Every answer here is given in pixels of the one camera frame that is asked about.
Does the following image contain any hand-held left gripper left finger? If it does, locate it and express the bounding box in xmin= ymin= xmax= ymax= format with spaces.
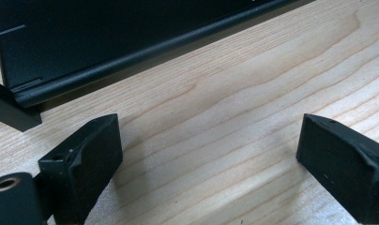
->
xmin=38 ymin=112 xmax=124 ymax=225

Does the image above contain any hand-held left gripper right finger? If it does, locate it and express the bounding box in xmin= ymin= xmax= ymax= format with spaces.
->
xmin=296 ymin=112 xmax=379 ymax=225

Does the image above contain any black two-tier metal rack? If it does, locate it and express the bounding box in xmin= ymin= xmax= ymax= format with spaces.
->
xmin=0 ymin=0 xmax=317 ymax=133

